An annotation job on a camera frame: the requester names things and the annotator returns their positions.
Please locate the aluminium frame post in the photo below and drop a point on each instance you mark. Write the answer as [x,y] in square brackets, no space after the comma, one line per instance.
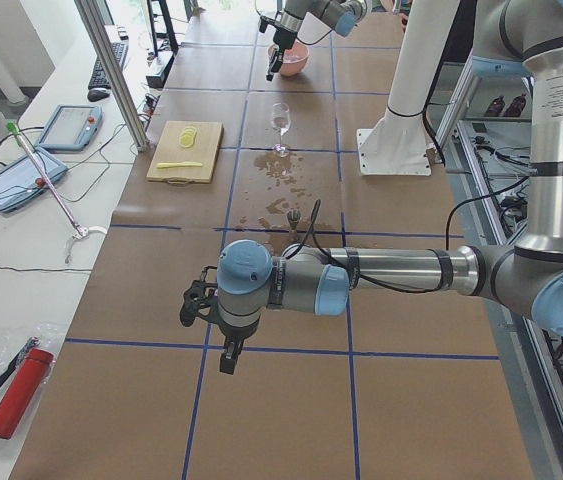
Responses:
[93,23]

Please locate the black box device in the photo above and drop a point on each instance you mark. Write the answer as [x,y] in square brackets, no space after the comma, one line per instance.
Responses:
[159,69]

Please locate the blue teach pendant far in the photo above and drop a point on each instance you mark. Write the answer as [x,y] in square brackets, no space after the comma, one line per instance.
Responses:
[71,128]

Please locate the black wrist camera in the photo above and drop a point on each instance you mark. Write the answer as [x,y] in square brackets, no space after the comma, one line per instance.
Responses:
[200,300]
[265,22]

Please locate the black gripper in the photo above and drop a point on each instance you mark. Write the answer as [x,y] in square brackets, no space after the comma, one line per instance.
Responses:
[281,38]
[233,334]

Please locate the clear wine glass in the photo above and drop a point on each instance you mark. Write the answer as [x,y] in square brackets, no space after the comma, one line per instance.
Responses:
[281,121]

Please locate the blue teach pendant near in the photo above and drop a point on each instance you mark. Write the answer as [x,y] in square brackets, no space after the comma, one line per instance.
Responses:
[20,182]

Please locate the lemon slices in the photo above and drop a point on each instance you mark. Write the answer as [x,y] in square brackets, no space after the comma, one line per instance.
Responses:
[187,136]

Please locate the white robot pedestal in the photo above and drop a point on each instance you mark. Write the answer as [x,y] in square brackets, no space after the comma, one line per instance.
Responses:
[397,144]

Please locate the yellow plastic knife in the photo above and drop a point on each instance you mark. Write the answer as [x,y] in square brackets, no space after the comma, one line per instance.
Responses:
[183,164]

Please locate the blue teach pendant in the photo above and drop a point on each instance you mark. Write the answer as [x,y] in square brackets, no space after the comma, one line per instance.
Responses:
[71,128]
[20,182]

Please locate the steel jigger cup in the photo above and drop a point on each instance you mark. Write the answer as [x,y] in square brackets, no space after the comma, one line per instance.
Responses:
[293,217]

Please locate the clear ice cubes pile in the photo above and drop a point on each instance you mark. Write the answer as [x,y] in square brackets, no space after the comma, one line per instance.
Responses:
[292,58]

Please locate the metal grabber stick green tip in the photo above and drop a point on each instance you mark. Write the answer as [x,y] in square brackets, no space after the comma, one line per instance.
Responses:
[81,232]

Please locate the bamboo cutting board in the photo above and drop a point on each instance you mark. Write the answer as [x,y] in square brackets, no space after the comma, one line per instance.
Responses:
[205,150]

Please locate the pink bowl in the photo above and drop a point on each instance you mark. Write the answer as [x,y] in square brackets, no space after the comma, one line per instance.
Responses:
[298,48]

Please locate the red cylinder bottle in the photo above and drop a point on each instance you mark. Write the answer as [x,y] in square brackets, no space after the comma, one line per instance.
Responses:
[19,394]

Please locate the black computer mouse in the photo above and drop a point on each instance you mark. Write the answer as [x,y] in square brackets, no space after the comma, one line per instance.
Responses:
[97,94]

